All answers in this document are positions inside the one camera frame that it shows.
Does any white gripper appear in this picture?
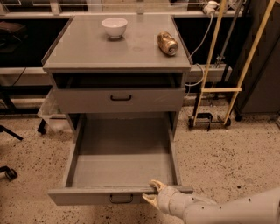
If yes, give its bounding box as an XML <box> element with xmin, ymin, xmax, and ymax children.
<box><xmin>142</xmin><ymin>179</ymin><xmax>194</xmax><ymax>219</ymax></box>

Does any grey drawer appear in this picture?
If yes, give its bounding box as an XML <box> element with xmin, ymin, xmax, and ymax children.
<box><xmin>49</xmin><ymin>112</ymin><xmax>193</xmax><ymax>206</ymax></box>
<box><xmin>52</xmin><ymin>73</ymin><xmax>185</xmax><ymax>114</ymax></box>

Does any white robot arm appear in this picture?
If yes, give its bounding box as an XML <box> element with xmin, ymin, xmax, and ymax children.
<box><xmin>143</xmin><ymin>179</ymin><xmax>280</xmax><ymax>224</ymax></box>

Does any grey top drawer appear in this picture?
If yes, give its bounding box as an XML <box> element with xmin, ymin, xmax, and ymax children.
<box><xmin>52</xmin><ymin>73</ymin><xmax>185</xmax><ymax>114</ymax></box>

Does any grey drawer cabinet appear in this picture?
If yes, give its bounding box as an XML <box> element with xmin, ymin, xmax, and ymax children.
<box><xmin>43</xmin><ymin>15</ymin><xmax>191</xmax><ymax>136</ymax></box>

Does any clear plastic bin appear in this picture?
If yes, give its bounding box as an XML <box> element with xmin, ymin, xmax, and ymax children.
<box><xmin>38</xmin><ymin>89</ymin><xmax>70</xmax><ymax>132</ymax></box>

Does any dark grey cabinet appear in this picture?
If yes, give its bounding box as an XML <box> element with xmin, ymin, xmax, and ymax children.
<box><xmin>234</xmin><ymin>1</ymin><xmax>280</xmax><ymax>121</ymax></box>

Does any golden soda can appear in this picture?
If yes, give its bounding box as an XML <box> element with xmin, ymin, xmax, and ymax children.
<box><xmin>157</xmin><ymin>31</ymin><xmax>179</xmax><ymax>56</ymax></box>

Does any white ceramic bowl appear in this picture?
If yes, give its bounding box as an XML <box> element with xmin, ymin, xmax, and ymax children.
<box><xmin>101</xmin><ymin>17</ymin><xmax>128</xmax><ymax>39</ymax></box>

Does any white power adapter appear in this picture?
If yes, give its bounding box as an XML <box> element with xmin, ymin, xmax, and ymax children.
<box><xmin>203</xmin><ymin>0</ymin><xmax>218</xmax><ymax>15</ymax></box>

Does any white cable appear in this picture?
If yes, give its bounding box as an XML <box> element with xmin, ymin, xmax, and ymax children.
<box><xmin>184</xmin><ymin>12</ymin><xmax>214</xmax><ymax>88</ymax></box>

